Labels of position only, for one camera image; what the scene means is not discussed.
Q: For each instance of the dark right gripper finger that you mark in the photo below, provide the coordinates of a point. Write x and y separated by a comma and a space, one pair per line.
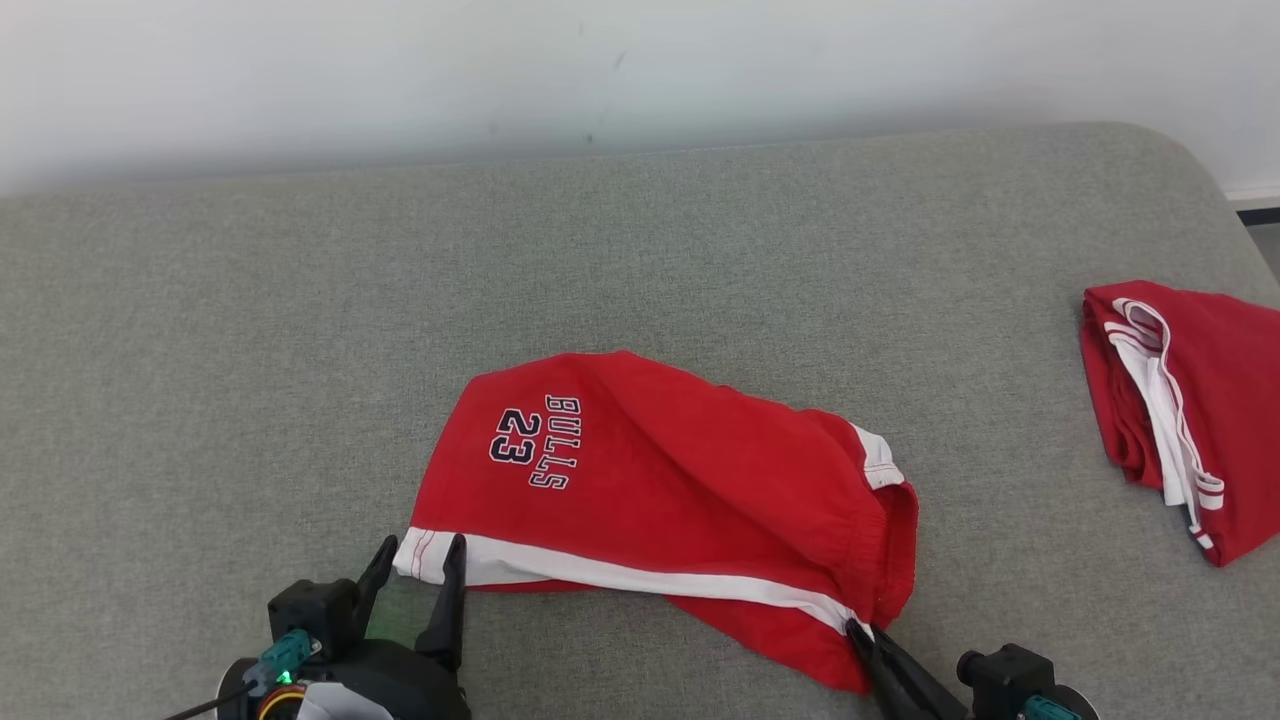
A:
915, 690
872, 670

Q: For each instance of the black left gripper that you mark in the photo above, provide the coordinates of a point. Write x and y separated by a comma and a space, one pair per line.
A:
410, 685

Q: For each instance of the red Bulls 23 shorts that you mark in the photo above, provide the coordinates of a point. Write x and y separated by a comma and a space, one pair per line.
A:
650, 470

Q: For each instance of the red shirt with white trim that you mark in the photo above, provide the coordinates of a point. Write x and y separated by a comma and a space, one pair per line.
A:
1240, 400

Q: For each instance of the grey fabric sofa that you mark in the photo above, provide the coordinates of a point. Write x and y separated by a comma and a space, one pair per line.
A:
300, 300

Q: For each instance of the white skirting board dark strip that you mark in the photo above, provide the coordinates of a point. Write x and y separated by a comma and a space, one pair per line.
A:
1255, 195

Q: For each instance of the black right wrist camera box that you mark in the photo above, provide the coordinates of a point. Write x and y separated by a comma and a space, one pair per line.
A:
1005, 675

